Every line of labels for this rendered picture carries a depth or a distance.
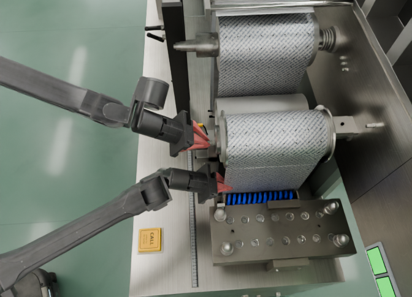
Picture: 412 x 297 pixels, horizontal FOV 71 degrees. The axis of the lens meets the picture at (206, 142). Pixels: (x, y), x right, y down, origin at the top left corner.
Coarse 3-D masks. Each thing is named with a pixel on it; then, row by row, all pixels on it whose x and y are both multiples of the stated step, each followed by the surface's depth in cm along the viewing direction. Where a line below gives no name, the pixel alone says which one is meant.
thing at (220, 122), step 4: (324, 116) 70; (220, 120) 70; (220, 124) 69; (328, 124) 69; (220, 128) 68; (328, 128) 69; (220, 132) 69; (328, 132) 68; (220, 136) 69; (224, 136) 68; (328, 136) 68; (224, 140) 68; (328, 140) 69; (224, 144) 68; (328, 144) 69; (224, 148) 68; (328, 148) 70; (224, 152) 69; (220, 156) 73; (224, 156) 69; (220, 160) 73; (224, 160) 71
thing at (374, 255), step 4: (376, 248) 64; (368, 252) 67; (372, 252) 66; (376, 252) 64; (368, 256) 68; (372, 256) 66; (376, 256) 64; (380, 256) 63; (372, 260) 66; (376, 260) 65; (380, 260) 63; (372, 264) 66; (376, 264) 65; (380, 264) 63; (376, 268) 65; (380, 268) 63; (384, 268) 62; (376, 272) 65; (380, 272) 63; (384, 272) 62
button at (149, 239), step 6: (144, 228) 94; (150, 228) 94; (156, 228) 94; (144, 234) 93; (150, 234) 93; (156, 234) 93; (144, 240) 92; (150, 240) 92; (156, 240) 92; (138, 246) 92; (144, 246) 91; (150, 246) 91; (156, 246) 91
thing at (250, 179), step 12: (240, 168) 74; (252, 168) 74; (264, 168) 75; (276, 168) 75; (288, 168) 76; (300, 168) 76; (312, 168) 77; (228, 180) 80; (240, 180) 81; (252, 180) 81; (264, 180) 82; (276, 180) 82; (288, 180) 83; (300, 180) 84; (228, 192) 89; (240, 192) 89; (252, 192) 90
